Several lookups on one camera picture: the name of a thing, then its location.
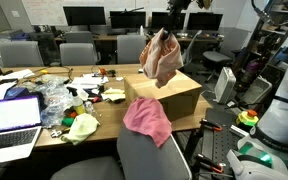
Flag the cardboard box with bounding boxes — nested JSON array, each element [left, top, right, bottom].
[[124, 71, 202, 121]]

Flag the grey chair right near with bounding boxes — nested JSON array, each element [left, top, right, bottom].
[[0, 41, 44, 67]]

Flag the yellow-green cloth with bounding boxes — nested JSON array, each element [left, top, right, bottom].
[[61, 113, 100, 145]]

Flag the orange-handled clamp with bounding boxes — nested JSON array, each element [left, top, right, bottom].
[[200, 118, 223, 131]]

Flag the grey chair middle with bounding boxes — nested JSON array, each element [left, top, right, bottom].
[[60, 43, 97, 66]]

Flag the orange ball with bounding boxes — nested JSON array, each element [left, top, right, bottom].
[[100, 68, 107, 75]]

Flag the white space heater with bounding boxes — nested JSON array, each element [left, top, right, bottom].
[[214, 67, 236, 104]]

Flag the white papers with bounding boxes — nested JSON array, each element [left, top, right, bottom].
[[68, 76, 109, 89]]

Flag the pink cloth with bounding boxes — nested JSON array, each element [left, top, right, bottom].
[[123, 98, 172, 148]]

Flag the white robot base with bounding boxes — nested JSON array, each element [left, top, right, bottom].
[[227, 68, 288, 180]]

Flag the peach printed t-shirt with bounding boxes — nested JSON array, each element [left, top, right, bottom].
[[139, 28, 183, 88]]

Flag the black monitor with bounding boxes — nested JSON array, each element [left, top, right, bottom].
[[151, 12, 186, 30], [63, 6, 106, 26], [110, 11, 146, 29]]

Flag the grey office chair foreground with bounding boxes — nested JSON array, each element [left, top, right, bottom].
[[50, 125, 193, 180]]

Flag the spray bottle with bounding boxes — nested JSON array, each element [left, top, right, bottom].
[[68, 87, 85, 115]]

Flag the open laptop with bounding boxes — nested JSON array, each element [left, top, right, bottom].
[[0, 96, 41, 163]]

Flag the clear plastic bags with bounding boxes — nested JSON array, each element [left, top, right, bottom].
[[29, 79, 73, 126]]

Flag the grey chair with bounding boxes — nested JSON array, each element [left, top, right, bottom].
[[0, 41, 44, 67], [60, 43, 97, 66], [117, 35, 146, 64]]

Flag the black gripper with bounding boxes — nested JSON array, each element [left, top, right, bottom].
[[161, 0, 191, 40]]

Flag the grey chair far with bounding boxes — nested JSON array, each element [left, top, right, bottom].
[[117, 35, 146, 64]]

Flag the emergency stop button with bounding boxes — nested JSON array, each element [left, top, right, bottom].
[[236, 109, 259, 126]]

